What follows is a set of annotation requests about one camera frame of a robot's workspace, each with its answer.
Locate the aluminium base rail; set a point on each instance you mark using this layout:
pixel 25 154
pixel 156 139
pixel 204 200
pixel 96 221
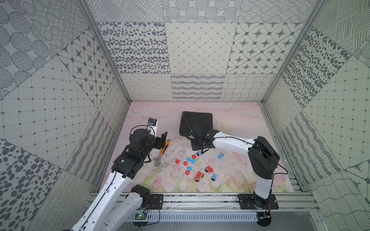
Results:
pixel 211 207

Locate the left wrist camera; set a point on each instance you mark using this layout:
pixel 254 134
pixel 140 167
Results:
pixel 152 126

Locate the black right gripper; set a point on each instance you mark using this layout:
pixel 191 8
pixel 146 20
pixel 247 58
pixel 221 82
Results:
pixel 193 146

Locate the black plastic tool case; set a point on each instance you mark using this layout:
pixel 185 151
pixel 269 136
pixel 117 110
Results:
pixel 190 119

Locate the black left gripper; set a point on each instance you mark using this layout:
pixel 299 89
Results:
pixel 160 141

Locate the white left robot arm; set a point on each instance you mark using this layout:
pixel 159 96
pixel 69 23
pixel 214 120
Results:
pixel 102 215

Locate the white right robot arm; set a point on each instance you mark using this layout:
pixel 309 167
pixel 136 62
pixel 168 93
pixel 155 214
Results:
pixel 263 158

